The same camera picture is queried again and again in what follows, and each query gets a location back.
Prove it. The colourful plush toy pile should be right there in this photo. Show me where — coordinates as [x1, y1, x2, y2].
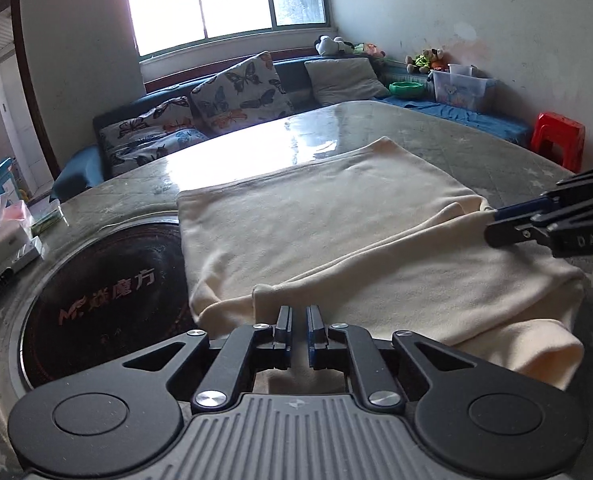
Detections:
[404, 49, 449, 75]

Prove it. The blue corner sofa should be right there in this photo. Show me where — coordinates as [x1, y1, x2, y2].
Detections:
[49, 54, 534, 204]

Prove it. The blue sofa throw cloth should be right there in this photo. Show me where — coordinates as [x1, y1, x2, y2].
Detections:
[380, 96, 532, 148]

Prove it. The large butterfly print pillow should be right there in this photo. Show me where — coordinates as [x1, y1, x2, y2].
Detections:
[191, 51, 294, 134]

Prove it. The green plastic bowl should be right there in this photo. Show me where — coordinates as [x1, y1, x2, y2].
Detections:
[389, 80, 426, 101]

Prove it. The round black induction cooktop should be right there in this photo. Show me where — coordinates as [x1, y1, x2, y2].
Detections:
[20, 220, 197, 387]

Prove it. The small butterfly print pillow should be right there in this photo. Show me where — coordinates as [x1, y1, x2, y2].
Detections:
[99, 96, 208, 177]

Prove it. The white small box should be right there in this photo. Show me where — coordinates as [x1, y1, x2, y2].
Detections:
[0, 236, 42, 274]

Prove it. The red plastic stool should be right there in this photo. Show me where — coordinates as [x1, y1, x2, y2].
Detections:
[530, 112, 585, 174]

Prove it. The clear plastic storage box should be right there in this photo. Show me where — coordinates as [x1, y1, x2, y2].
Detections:
[431, 70, 497, 113]

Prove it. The black white plush toy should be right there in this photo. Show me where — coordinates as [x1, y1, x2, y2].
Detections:
[314, 35, 354, 58]

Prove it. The cream garment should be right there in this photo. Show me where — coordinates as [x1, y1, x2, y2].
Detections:
[177, 138, 584, 388]

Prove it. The quilted green table cover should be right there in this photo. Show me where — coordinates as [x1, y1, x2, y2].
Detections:
[0, 100, 593, 480]

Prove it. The dark wooden door frame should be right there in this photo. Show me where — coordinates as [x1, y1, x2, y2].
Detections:
[0, 0, 60, 193]

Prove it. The blue cardboard box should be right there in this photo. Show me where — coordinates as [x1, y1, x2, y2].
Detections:
[0, 157, 20, 202]

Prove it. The grey plain cushion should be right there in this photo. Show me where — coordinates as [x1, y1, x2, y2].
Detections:
[304, 58, 390, 106]

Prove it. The pink tissue pack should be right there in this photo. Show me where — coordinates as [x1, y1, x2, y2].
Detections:
[0, 194, 33, 232]

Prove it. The pink green plush toy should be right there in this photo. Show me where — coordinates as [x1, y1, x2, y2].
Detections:
[354, 42, 385, 58]

